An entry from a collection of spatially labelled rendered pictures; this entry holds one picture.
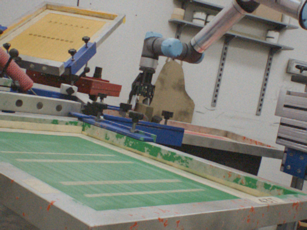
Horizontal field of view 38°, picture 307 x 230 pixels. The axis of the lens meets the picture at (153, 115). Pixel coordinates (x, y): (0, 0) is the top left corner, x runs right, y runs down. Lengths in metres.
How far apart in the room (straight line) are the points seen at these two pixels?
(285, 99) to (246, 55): 2.82
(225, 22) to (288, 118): 0.48
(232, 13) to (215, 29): 0.10
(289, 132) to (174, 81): 2.59
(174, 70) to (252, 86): 0.82
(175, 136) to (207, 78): 2.54
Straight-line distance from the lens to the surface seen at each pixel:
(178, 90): 3.99
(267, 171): 4.55
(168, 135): 1.62
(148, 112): 1.71
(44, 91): 1.80
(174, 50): 1.74
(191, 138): 1.66
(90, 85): 2.71
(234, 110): 4.28
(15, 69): 1.74
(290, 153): 1.50
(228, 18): 1.73
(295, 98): 1.47
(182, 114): 4.03
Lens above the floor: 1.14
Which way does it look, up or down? 4 degrees down
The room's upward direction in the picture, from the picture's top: 11 degrees clockwise
